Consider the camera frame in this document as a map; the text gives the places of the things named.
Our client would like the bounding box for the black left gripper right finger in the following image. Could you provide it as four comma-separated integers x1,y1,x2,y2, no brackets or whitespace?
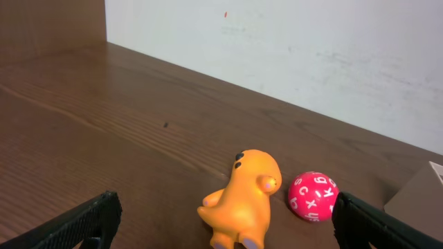
332,192,442,249

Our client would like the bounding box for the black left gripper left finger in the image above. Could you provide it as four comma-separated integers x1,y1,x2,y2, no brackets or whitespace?
1,191,123,249

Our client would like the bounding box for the white cardboard box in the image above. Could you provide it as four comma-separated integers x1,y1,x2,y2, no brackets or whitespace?
384,162,443,241

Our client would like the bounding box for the red lettered ball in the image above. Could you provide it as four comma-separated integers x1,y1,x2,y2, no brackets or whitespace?
288,172,339,222

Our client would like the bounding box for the orange dinosaur toy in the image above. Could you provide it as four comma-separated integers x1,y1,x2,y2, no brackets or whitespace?
197,149,282,248

